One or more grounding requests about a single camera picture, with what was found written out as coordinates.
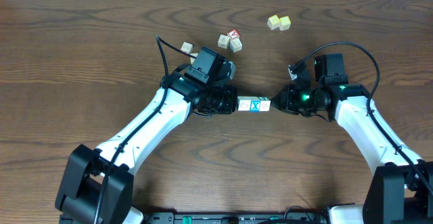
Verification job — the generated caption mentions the yellow block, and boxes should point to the yellow block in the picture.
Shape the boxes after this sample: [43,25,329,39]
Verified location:
[279,16,292,31]
[190,53,198,65]
[267,15,280,30]

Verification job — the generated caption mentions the white block in cluster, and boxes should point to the white block in cluster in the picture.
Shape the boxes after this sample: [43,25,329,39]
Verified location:
[217,35,230,49]

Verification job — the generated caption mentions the green J block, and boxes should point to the green J block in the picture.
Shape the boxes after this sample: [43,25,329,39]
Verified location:
[259,97,271,112]

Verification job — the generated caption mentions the blue block in cluster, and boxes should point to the blue block in cluster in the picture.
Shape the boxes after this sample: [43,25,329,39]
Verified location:
[229,38,243,53]

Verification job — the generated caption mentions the black cable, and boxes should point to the black cable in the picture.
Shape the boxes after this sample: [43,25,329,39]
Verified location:
[93,35,199,224]
[292,41,433,198]

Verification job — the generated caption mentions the yellow block near centre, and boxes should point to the yellow block near centre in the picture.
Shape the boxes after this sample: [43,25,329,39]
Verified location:
[190,53,198,65]

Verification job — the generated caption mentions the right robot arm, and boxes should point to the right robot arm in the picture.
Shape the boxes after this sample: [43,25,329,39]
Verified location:
[271,53,432,223]

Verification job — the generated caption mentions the white red block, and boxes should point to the white red block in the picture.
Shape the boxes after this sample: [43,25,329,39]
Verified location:
[181,42,193,54]

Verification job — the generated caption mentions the right black cable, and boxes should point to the right black cable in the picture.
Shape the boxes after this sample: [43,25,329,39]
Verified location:
[292,41,433,198]

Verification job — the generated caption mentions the yellow block far right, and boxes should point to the yellow block far right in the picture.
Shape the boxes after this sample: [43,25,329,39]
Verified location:
[279,16,292,31]

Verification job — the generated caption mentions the red A block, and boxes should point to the red A block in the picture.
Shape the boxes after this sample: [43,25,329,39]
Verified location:
[227,29,240,40]

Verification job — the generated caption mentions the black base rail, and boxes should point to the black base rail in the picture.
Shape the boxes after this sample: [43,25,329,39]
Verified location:
[135,205,400,224]

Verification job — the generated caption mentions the blue X block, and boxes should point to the blue X block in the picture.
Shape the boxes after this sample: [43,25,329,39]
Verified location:
[250,97,261,112]

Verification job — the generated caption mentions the plain white block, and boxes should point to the plain white block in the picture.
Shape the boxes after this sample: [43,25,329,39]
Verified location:
[237,96,251,111]

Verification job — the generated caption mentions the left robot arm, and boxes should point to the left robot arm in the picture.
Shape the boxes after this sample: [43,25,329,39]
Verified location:
[55,47,237,224]

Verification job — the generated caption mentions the left black cable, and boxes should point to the left black cable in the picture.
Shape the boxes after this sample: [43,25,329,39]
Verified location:
[93,35,199,224]

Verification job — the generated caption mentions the yellow block far left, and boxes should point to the yellow block far left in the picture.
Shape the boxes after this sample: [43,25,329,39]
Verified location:
[267,15,280,30]

